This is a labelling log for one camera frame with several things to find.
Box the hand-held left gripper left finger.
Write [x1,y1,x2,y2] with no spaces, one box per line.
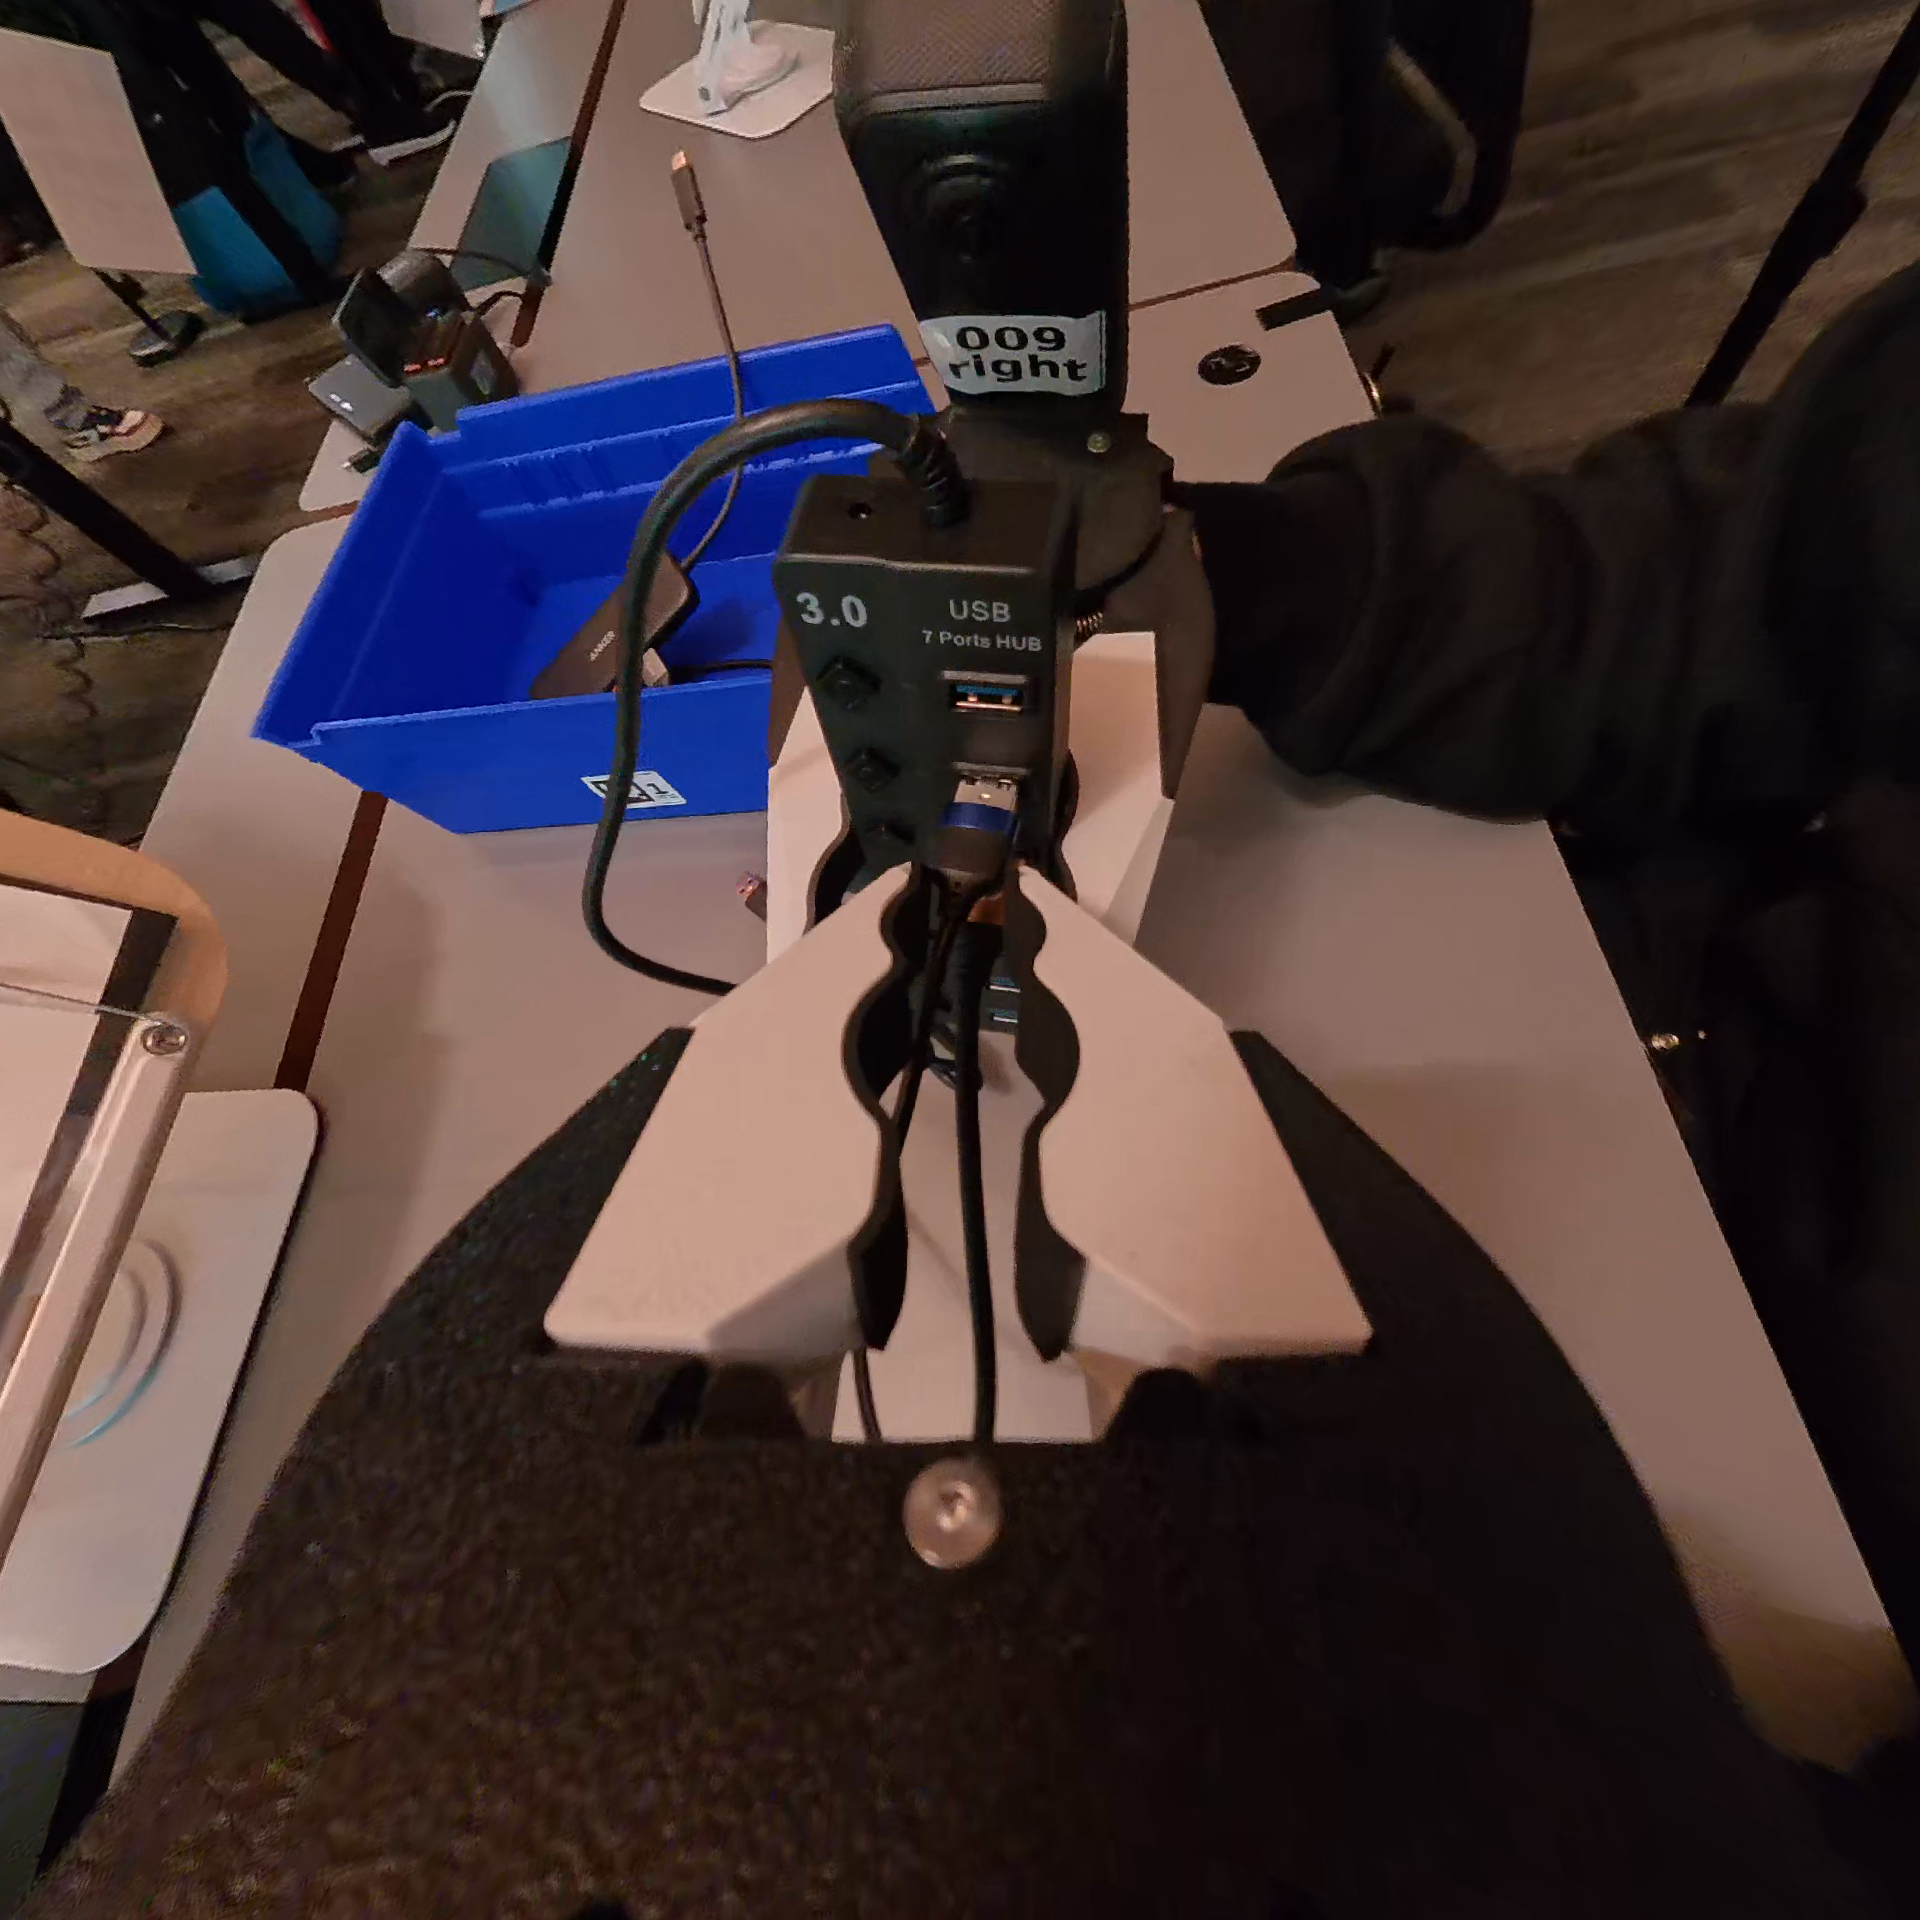
[544,865,922,1368]

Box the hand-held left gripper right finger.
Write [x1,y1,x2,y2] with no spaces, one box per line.
[994,871,1373,1367]

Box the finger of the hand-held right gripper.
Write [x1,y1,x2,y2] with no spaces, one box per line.
[1048,491,1212,941]
[765,597,845,964]

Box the black hub cable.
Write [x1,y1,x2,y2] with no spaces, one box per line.
[582,397,969,1441]

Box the black usb cable blue plug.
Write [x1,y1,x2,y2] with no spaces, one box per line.
[938,760,1040,1453]

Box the black usb hub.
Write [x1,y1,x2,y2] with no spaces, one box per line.
[772,470,1081,1040]

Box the blue plastic bin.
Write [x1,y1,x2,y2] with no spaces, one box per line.
[250,323,939,833]

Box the person's right forearm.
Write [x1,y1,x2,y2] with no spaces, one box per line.
[1190,270,1920,903]

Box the white stand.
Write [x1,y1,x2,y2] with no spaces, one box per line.
[640,0,841,143]

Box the dark grey adapter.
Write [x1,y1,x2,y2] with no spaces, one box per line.
[528,568,699,704]

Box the person's dark clothing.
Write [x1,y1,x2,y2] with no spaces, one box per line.
[1560,808,1920,1727]

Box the instruction sheet sign holder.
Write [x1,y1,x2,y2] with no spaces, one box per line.
[0,808,320,1705]

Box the blue bag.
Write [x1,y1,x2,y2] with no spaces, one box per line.
[171,112,347,319]

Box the black tripod leg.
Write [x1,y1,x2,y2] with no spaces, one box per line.
[1686,0,1920,408]

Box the white hanging paper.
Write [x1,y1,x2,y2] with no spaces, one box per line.
[0,29,197,275]

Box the thin dark cable with plug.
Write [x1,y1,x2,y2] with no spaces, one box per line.
[667,145,753,429]

